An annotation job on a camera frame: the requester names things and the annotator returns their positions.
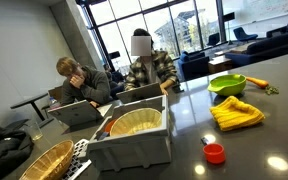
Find orange toy carrot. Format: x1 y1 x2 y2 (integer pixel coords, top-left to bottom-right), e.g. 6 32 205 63
245 76 270 89

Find green toy carrot leaves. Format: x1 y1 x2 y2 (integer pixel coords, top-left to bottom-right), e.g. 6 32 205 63
264 85 280 96

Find gray laptop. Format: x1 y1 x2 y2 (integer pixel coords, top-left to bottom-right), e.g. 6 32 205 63
115 82 164 104

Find person in plaid shirt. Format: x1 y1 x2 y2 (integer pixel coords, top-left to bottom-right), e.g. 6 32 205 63
123 28 182 95

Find black phone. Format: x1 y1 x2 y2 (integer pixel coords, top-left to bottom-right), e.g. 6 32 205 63
171 85 185 94

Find round wicker basket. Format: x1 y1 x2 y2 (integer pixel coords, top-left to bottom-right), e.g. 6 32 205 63
109 107 163 137

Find black sign on stand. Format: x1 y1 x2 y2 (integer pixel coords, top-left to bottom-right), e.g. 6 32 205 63
108 50 122 60

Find person in gray hoodie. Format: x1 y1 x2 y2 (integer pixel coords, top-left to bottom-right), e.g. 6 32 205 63
55 56 114 108

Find orange bowl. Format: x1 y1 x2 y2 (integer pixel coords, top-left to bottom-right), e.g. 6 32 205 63
103 119 118 134

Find blue armchair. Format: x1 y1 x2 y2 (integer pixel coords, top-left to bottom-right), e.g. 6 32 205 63
177 50 211 81
233 26 259 43

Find small dark blue object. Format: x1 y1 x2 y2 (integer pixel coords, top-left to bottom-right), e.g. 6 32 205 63
97 131 110 141

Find grey plastic bin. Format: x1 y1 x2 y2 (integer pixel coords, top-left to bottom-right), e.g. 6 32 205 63
86 94 172 172

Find silver laptop with logo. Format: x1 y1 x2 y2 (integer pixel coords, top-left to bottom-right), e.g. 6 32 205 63
47 99 113 128

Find small black white object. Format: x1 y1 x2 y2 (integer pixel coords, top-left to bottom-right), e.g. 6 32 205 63
200 136 211 146

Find wooden coffee table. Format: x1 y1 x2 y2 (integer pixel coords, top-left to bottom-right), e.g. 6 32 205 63
207 55 234 74

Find green plastic bowl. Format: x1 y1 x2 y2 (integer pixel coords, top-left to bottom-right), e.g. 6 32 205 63
206 73 248 97

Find dark armchair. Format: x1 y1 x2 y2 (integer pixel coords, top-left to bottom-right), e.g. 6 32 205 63
206 32 221 47

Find brown chair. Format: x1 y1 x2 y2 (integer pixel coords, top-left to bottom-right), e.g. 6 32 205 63
47 85 64 102

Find clear water bottle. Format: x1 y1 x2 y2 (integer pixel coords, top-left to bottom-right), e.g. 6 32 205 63
48 96 61 110

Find yellow knit hat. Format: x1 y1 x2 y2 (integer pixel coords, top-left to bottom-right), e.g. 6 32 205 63
209 95 266 132

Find red plastic cup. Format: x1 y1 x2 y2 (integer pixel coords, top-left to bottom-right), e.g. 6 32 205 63
202 143 227 165

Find black stand with screen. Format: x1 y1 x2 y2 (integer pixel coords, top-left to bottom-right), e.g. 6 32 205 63
223 11 236 44

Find small black side table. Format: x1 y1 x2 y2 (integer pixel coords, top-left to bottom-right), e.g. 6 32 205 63
9 92 53 123

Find clear drinking glass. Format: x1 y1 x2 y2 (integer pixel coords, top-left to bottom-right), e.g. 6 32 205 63
25 120 44 141

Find oval wicker basket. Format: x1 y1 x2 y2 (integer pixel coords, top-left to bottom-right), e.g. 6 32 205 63
18 139 75 180

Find dark blue sofa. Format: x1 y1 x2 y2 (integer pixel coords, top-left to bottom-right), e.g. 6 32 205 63
224 30 288 68

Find black jacket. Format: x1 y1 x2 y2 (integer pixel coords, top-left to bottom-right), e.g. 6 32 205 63
0 120 35 180

